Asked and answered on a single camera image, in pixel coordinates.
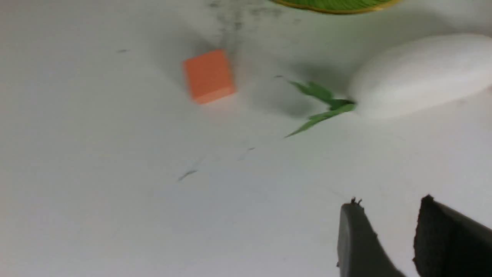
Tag green glass leaf plate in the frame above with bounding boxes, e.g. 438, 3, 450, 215
273, 0, 399, 15

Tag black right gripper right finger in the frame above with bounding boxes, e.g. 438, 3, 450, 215
413, 195, 492, 277

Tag orange foam cube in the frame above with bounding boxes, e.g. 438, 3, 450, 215
183, 49, 236, 105

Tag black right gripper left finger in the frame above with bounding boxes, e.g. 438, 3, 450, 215
337, 198, 404, 277

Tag white toy radish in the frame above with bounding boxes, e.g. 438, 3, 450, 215
290, 33, 492, 136

